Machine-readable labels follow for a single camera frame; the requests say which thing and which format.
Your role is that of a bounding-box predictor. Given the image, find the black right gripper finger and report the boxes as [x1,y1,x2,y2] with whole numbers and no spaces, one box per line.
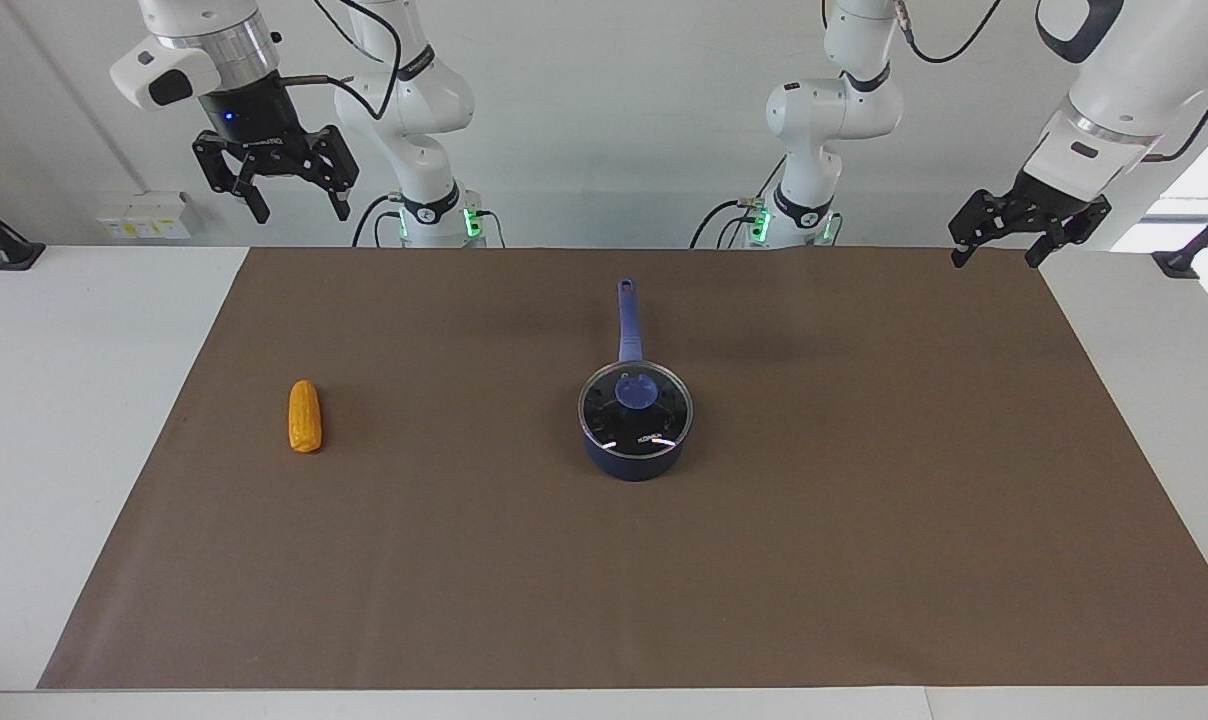
[298,124,360,222]
[192,130,271,225]

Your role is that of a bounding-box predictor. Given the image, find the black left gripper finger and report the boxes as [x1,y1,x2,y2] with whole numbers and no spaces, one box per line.
[1025,199,1112,269]
[949,189,1018,268]

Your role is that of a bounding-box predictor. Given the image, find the yellow corn cob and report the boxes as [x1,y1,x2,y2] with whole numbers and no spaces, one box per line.
[288,380,323,454]

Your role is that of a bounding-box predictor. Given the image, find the glass lid with blue knob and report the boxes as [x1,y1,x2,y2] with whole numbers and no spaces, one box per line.
[580,362,693,448]

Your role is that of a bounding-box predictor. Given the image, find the dark blue saucepan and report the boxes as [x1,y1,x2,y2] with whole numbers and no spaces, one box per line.
[578,278,694,483]

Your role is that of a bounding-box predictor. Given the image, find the brown table mat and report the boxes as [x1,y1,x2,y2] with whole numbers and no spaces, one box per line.
[37,247,1208,691]

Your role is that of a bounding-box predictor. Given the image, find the black right base cable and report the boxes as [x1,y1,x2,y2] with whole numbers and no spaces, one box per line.
[352,195,405,248]

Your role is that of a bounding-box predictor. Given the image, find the black base cable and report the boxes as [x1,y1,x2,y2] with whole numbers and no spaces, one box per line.
[689,155,787,249]
[352,195,405,248]

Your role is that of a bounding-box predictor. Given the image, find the white wall socket box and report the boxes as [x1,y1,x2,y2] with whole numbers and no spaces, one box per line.
[96,192,193,241]

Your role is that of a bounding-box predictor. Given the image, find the black clamp mount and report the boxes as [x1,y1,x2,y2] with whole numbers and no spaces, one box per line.
[1152,195,1208,280]
[0,190,47,273]

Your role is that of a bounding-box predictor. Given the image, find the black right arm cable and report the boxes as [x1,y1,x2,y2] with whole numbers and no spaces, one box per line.
[282,0,407,123]

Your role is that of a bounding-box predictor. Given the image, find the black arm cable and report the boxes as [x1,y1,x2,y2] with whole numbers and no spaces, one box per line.
[282,0,407,123]
[892,0,1208,163]

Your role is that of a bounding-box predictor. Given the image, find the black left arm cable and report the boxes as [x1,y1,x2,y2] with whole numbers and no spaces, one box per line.
[892,0,1208,163]

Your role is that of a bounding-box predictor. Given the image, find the black left base cable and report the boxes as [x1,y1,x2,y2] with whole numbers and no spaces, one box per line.
[689,155,787,249]

